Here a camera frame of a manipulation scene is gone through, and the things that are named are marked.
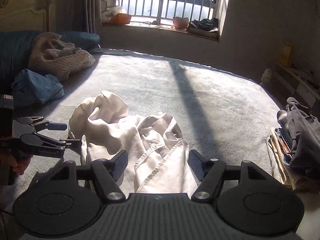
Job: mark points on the grey bed blanket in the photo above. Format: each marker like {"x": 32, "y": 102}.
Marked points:
{"x": 220, "y": 114}

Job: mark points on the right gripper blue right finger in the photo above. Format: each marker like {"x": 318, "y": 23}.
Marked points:
{"x": 209, "y": 173}

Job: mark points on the pink checkered blanket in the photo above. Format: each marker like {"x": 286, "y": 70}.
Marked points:
{"x": 50, "y": 55}

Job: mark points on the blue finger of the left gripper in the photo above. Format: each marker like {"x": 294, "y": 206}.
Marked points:
{"x": 71, "y": 143}
{"x": 45, "y": 124}

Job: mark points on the orange bag on sill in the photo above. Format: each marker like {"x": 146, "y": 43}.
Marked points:
{"x": 120, "y": 19}

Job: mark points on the white plastic bag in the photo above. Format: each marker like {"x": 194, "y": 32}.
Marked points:
{"x": 111, "y": 12}

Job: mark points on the box with dark clothes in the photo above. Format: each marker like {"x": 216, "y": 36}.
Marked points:
{"x": 205, "y": 28}

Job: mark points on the light blue folded garment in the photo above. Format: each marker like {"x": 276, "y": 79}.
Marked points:
{"x": 31, "y": 88}

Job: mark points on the teal blue pillow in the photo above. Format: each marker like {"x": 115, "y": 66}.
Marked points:
{"x": 16, "y": 48}

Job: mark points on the low white shelf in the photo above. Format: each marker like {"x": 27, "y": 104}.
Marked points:
{"x": 293, "y": 80}

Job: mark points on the yellow box on shelf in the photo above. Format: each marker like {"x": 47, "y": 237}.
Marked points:
{"x": 286, "y": 55}

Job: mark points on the round white patterned object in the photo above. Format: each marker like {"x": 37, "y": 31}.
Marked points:
{"x": 267, "y": 76}

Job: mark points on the left human hand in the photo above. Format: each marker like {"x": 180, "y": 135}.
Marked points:
{"x": 19, "y": 166}

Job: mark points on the white button shirt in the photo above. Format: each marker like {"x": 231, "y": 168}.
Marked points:
{"x": 157, "y": 152}

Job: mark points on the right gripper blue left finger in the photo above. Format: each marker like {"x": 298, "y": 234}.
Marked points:
{"x": 106, "y": 173}

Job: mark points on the grey curtain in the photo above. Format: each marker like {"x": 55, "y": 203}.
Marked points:
{"x": 74, "y": 15}

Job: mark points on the pink bag on sill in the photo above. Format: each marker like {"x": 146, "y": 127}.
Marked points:
{"x": 181, "y": 23}

